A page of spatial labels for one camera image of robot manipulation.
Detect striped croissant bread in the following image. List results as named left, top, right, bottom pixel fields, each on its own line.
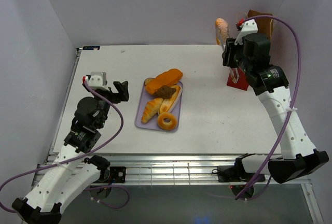
left=141, top=97, right=164, bottom=124

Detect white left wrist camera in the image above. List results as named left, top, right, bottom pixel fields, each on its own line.
left=86, top=72, right=109, bottom=91

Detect pink sugared round bread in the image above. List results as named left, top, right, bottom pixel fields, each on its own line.
left=215, top=18, right=229, bottom=46

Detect long orange bread loaf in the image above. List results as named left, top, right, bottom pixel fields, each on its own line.
left=145, top=68, right=183, bottom=95

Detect white iced hotdog bun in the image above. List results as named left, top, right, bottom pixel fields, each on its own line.
left=158, top=85, right=183, bottom=114

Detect black table label sticker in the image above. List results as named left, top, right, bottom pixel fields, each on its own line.
left=82, top=46, right=100, bottom=50

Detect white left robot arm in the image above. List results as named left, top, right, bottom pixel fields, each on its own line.
left=12, top=77, right=129, bottom=223

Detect lavender plastic tray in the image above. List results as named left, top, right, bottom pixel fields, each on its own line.
left=135, top=81, right=183, bottom=132

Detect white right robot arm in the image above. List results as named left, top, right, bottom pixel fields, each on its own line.
left=222, top=33, right=329, bottom=184

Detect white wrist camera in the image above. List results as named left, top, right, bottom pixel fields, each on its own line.
left=234, top=19, right=258, bottom=45
left=86, top=72, right=109, bottom=91

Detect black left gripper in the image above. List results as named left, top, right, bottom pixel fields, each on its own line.
left=83, top=80, right=129, bottom=128

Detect sliced baguette piece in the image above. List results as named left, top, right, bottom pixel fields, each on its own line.
left=144, top=78, right=154, bottom=85

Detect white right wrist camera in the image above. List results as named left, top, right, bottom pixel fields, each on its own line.
left=234, top=19, right=258, bottom=45

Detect golden bagel ring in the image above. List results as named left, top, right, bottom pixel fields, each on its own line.
left=157, top=112, right=178, bottom=131

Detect red brown paper bag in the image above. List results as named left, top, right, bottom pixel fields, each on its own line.
left=227, top=10, right=273, bottom=91

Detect aluminium rail frame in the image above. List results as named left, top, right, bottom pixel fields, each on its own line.
left=32, top=153, right=312, bottom=186

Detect metal serving tongs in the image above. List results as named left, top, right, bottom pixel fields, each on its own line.
left=221, top=40, right=239, bottom=84

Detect dark brown chocolate bread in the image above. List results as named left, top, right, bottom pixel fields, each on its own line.
left=153, top=86, right=176, bottom=99

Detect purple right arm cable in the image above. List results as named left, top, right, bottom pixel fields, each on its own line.
left=234, top=16, right=304, bottom=201

